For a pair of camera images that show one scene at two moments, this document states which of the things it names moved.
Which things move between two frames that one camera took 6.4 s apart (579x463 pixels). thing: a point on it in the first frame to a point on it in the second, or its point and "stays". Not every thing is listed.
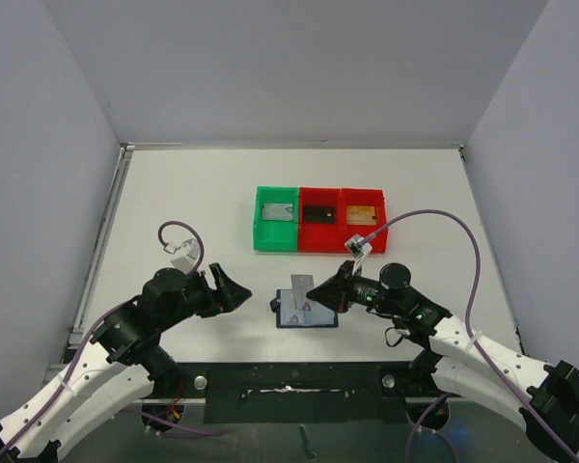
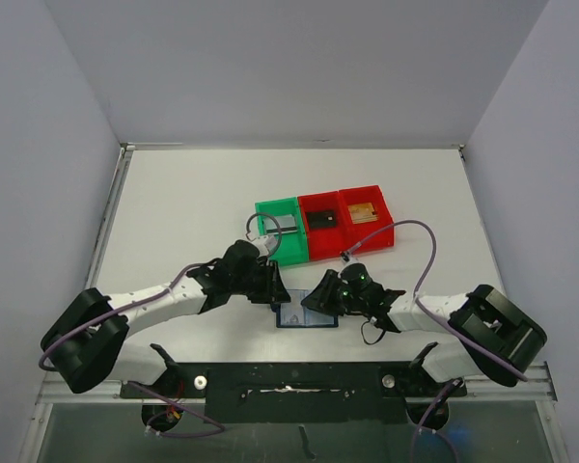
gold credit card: x=360 y=214 stays
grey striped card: x=301 y=285 to x=287 y=224
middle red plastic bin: x=319 y=220 stays
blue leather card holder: x=293 y=308 stays
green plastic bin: x=276 y=235 to x=289 y=247
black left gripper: x=231 y=294 to x=273 y=290
